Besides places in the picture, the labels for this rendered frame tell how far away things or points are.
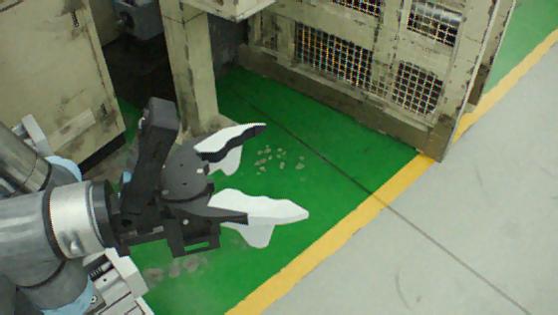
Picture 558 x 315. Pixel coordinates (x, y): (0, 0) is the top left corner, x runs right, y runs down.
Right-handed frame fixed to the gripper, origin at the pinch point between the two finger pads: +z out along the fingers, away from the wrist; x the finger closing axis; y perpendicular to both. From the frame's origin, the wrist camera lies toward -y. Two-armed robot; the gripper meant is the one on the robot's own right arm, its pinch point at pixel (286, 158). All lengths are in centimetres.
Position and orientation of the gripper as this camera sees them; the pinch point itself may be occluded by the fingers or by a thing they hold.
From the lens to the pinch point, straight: 45.9
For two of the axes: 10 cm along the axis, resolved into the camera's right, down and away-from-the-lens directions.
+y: 0.4, 7.8, 6.3
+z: 9.6, -2.1, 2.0
